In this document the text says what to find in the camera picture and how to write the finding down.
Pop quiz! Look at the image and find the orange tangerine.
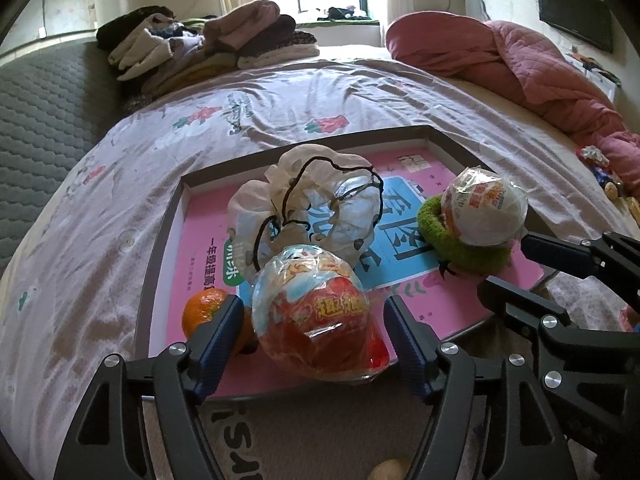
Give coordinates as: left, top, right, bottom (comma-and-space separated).
181, 287, 258, 356

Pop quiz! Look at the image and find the white surprise egg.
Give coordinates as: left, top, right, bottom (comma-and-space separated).
440, 167, 528, 247

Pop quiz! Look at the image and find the red blue surprise egg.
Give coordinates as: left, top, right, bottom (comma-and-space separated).
250, 245, 390, 382

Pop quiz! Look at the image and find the green fuzzy ring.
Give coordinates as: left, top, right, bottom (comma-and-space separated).
416, 194, 522, 276

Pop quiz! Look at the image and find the beige drawstring cloth bag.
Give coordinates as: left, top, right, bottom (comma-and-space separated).
227, 143, 384, 283

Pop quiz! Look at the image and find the yellow packet on bed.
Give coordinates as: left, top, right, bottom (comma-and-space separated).
623, 196, 640, 226

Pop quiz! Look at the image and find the small colourful toy figure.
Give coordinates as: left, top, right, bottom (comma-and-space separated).
576, 145, 620, 200

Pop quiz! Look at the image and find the walnut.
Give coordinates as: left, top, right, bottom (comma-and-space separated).
367, 458, 410, 480

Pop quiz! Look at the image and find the white drawer cabinet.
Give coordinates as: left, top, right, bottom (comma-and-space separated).
563, 52, 622, 105

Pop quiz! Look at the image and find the grey cardboard box tray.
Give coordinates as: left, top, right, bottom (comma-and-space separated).
133, 123, 559, 403

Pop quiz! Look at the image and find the pink quilted blanket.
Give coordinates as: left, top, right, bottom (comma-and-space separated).
386, 11, 639, 197

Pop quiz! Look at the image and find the grey quilted headboard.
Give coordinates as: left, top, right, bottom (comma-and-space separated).
0, 39, 125, 269

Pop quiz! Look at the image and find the pile of folded clothes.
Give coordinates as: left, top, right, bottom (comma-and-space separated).
96, 0, 320, 101

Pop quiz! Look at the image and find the black wall television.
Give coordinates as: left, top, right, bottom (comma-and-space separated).
538, 0, 614, 53

